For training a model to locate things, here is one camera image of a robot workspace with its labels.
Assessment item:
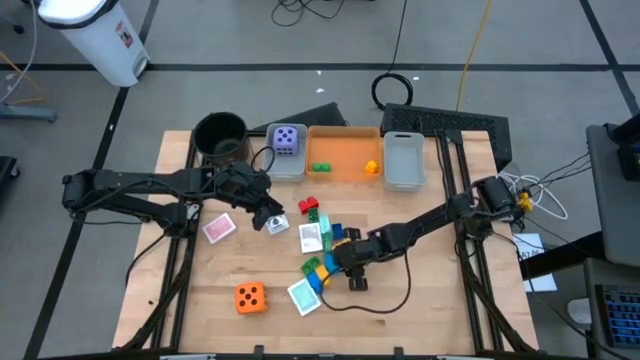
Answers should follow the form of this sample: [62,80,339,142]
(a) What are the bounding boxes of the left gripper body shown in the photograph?
[214,159,274,209]

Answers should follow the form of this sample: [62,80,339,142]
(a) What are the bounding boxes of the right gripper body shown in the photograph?
[344,227,387,293]

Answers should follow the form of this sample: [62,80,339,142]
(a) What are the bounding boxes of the purple foam die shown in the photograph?
[272,124,300,157]

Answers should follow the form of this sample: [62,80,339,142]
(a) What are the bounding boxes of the bright green hollow block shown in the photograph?
[300,255,323,277]

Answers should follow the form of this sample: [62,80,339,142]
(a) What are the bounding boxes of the small blue toy block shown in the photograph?
[305,271,325,295]

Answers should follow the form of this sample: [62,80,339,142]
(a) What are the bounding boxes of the grey card deck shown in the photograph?
[298,222,325,255]

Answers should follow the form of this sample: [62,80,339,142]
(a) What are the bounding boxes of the grey plastic bin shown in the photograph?
[263,123,308,184]
[382,131,429,193]

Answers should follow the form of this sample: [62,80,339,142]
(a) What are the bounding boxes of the pink playing card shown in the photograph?
[201,212,237,246]

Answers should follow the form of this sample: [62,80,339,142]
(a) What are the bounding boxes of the teal card deck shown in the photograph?
[286,278,323,317]

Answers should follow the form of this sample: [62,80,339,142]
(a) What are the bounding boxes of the black pumpkin-face bucket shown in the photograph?
[192,111,251,166]

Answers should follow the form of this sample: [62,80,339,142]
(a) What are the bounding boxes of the orange foam die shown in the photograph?
[233,281,269,316]

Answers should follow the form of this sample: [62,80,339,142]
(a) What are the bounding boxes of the clear yellow bin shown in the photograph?
[305,125,384,183]

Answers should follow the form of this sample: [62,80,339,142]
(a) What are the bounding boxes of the black flat panel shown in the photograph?
[248,102,349,137]

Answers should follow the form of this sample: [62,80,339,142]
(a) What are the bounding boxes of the black perforated panel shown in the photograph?
[380,103,514,169]

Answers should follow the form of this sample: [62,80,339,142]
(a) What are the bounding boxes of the white paper sheet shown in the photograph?
[512,232,559,294]

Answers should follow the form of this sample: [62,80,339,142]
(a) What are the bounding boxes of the white trash bin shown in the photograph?
[37,0,151,89]

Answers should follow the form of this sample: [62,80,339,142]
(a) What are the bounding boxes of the white round object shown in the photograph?
[567,297,594,326]

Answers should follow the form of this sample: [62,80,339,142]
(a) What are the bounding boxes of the grey stand foot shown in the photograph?
[0,102,59,124]

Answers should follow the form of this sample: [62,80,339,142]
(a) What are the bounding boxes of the black floor object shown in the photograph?
[0,155,21,194]

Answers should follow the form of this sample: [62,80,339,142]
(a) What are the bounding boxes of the grey desk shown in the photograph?
[585,123,640,266]

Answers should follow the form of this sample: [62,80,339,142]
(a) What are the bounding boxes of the backlit keyboard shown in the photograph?
[594,283,640,349]

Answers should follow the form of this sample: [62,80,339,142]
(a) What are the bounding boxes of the black desk device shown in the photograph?
[604,112,640,182]

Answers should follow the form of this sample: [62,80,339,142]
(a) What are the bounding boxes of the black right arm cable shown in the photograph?
[318,249,414,316]

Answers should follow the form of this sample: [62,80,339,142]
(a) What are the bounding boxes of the black coiled cable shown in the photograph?
[370,0,415,112]

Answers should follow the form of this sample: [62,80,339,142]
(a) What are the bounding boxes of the black cable bundle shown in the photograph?
[269,0,349,27]

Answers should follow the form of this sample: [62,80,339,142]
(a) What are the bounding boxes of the white cables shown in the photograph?
[499,169,571,221]

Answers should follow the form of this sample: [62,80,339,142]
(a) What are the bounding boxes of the yellow cable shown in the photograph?
[455,0,496,112]

